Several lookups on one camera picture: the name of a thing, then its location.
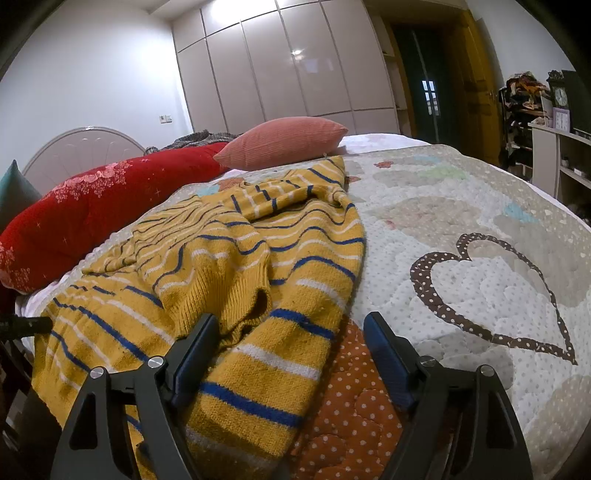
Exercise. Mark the white bed headboard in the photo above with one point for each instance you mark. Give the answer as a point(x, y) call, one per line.
point(77, 151)

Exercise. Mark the pink corduroy pillow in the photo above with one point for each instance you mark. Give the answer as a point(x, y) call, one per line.
point(282, 141)

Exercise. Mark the wall light switch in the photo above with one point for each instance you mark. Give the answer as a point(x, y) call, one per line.
point(165, 118)

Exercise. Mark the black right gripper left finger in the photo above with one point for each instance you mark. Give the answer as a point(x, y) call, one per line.
point(95, 441)

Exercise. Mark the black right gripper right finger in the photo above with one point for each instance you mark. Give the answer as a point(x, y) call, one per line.
point(456, 424)

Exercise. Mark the teal cushion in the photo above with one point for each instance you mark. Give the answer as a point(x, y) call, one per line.
point(16, 195)

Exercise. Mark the red floral duvet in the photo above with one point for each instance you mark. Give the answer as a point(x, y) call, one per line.
point(51, 236)

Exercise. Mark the patchwork heart quilt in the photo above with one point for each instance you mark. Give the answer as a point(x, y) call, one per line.
point(472, 267)

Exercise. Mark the white shelf unit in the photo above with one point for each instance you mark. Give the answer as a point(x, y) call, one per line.
point(561, 168)

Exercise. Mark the cluttered clothes pile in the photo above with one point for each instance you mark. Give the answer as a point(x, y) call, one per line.
point(521, 103)

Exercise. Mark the yellow striped knit sweater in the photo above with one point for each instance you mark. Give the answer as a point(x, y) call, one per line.
point(275, 262)

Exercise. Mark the grey knit blanket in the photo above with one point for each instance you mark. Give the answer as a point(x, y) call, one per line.
point(195, 139)

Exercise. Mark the wooden door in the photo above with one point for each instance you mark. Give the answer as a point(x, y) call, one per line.
point(441, 74)

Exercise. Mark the dark table clock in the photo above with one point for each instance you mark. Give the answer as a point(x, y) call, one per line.
point(561, 110)

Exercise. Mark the white wardrobe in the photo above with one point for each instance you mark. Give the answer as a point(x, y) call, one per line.
point(243, 63)

